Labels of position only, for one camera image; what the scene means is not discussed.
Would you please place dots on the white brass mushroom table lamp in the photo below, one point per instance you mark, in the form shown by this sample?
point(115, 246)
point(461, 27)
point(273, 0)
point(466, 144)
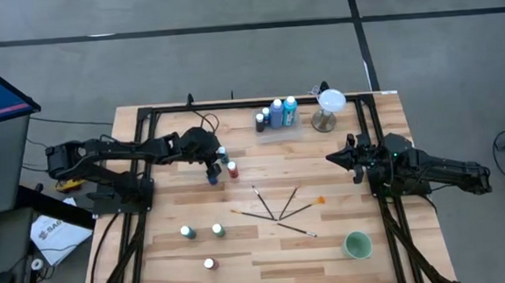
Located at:
point(332, 101)

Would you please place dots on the black paintbrush silver ferrule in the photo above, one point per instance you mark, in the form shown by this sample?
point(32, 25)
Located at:
point(296, 229)

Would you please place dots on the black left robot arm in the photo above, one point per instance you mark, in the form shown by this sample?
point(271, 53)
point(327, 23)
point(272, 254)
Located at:
point(147, 150)

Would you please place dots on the grey cabinet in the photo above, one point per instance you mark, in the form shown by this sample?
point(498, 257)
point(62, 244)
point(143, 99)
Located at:
point(4, 183)

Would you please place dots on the small sea green paint bottle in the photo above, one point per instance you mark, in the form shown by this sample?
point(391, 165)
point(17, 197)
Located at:
point(189, 234)

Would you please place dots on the black aluminium table frame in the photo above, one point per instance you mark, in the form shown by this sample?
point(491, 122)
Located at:
point(254, 103)

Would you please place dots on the small dark red paint bottle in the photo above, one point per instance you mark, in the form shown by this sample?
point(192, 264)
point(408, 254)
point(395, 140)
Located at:
point(209, 263)

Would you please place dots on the small blue paint bottle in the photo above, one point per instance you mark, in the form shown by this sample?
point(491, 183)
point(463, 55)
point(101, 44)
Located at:
point(213, 181)
point(267, 118)

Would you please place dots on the large teal paint bottle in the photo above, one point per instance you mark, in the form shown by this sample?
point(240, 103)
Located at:
point(289, 115)

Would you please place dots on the black paintbrush orange bristles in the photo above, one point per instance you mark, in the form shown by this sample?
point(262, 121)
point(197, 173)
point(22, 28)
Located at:
point(302, 209)
point(252, 214)

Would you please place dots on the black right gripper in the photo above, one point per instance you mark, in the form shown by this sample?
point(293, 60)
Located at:
point(368, 158)

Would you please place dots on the black desk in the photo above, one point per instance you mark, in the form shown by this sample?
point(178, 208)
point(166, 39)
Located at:
point(54, 208)

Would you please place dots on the large lavender paint bottle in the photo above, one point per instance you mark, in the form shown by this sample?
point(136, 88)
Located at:
point(276, 118)

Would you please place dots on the thin black paintbrush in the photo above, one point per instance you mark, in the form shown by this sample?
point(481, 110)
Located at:
point(265, 203)
point(288, 203)

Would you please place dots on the small black paint bottle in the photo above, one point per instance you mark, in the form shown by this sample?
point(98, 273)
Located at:
point(260, 125)

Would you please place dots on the mint green cup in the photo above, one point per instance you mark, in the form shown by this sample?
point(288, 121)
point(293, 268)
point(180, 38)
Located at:
point(357, 245)

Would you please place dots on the clear plastic bin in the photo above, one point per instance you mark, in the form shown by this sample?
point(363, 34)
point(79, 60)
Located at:
point(285, 135)

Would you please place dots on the black table clamp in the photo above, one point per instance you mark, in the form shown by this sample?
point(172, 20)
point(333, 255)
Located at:
point(324, 87)
point(190, 100)

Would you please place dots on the small bright green paint bottle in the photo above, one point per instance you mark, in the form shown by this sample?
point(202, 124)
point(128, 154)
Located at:
point(220, 232)

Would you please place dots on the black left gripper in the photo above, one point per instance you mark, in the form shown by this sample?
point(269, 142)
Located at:
point(200, 144)

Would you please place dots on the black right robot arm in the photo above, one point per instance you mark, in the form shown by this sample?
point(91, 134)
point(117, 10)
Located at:
point(434, 165)

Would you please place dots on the small teal paint bottle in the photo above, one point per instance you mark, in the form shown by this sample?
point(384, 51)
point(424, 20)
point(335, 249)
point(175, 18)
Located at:
point(224, 157)

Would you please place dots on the white printed booklet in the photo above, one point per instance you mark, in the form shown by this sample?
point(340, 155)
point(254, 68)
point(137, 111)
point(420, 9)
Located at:
point(60, 236)

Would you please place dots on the white tape roll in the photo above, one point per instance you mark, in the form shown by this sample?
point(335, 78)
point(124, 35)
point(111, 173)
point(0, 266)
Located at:
point(37, 264)

